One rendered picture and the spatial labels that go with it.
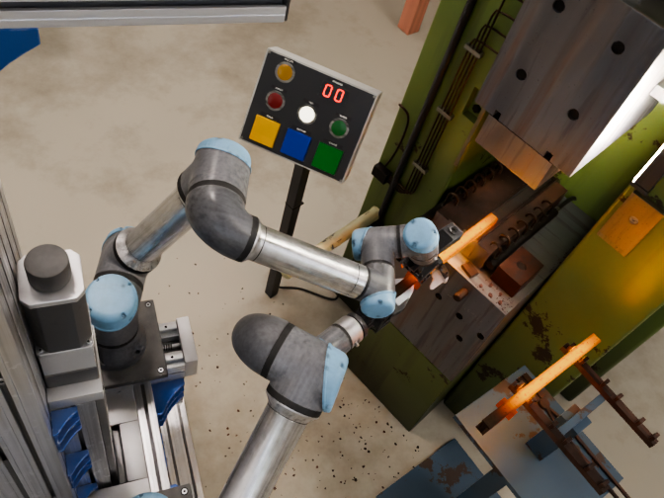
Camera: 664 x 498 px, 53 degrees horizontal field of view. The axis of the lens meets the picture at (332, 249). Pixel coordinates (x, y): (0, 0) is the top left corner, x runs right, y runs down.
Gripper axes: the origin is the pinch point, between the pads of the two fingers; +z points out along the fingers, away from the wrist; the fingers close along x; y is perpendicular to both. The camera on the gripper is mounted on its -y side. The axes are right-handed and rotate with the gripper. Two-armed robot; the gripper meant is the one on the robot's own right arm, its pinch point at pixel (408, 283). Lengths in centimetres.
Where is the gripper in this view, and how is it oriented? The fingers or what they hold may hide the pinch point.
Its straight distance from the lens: 173.8
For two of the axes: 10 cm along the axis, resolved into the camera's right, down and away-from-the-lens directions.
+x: 6.8, 6.7, -3.1
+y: -2.1, 5.8, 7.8
